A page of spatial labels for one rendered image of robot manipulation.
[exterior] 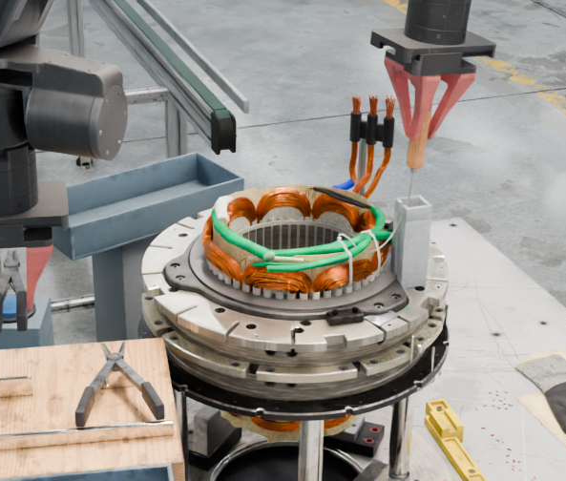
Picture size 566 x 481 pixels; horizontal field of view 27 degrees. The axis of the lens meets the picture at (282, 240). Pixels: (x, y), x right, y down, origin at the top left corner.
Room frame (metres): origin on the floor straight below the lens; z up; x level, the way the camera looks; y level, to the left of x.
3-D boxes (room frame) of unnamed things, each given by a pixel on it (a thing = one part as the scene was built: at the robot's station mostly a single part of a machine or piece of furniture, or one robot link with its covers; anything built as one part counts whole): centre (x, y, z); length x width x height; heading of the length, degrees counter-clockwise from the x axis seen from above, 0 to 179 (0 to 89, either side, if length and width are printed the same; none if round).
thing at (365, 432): (1.20, -0.08, 0.81); 0.08 x 0.05 x 0.01; 70
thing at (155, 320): (1.06, 0.13, 1.06); 0.08 x 0.02 x 0.01; 16
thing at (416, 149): (1.07, -0.13, 1.25); 0.02 x 0.02 x 0.06
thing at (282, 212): (1.18, 0.00, 1.12); 0.05 x 0.01 x 0.02; 106
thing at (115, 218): (1.36, 0.18, 0.92); 0.25 x 0.11 x 0.28; 128
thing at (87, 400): (0.85, 0.17, 1.09); 0.04 x 0.01 x 0.02; 175
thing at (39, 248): (0.86, 0.22, 1.22); 0.07 x 0.07 x 0.09; 11
